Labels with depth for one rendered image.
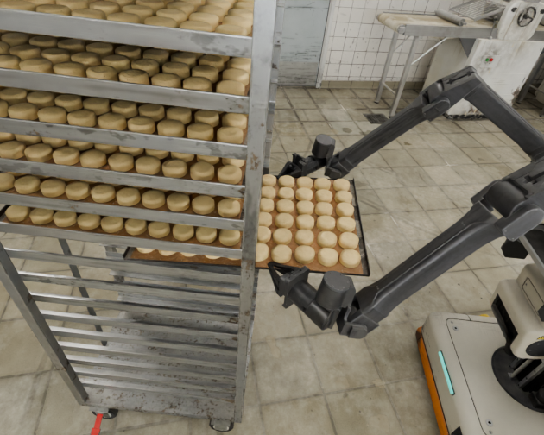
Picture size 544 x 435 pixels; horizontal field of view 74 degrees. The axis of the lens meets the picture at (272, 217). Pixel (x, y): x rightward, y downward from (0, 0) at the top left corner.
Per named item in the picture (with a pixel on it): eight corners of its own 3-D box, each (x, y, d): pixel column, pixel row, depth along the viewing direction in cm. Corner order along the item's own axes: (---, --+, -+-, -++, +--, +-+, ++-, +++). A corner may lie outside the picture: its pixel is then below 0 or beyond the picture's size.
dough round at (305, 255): (313, 250, 92) (314, 244, 91) (314, 265, 88) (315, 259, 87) (294, 249, 92) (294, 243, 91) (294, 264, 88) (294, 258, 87)
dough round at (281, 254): (287, 247, 92) (287, 242, 91) (294, 261, 89) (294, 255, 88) (268, 252, 91) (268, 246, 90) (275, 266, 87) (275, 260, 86)
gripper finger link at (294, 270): (257, 281, 89) (282, 306, 84) (258, 262, 85) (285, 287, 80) (278, 269, 93) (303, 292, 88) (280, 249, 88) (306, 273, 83)
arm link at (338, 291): (364, 340, 77) (355, 309, 84) (385, 302, 71) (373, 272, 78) (311, 334, 75) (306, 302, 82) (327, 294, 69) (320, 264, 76)
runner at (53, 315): (249, 333, 109) (249, 328, 108) (248, 342, 107) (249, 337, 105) (40, 310, 109) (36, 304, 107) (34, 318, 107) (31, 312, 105)
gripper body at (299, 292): (280, 304, 85) (301, 325, 81) (282, 276, 79) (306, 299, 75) (299, 290, 89) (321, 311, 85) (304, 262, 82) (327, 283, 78)
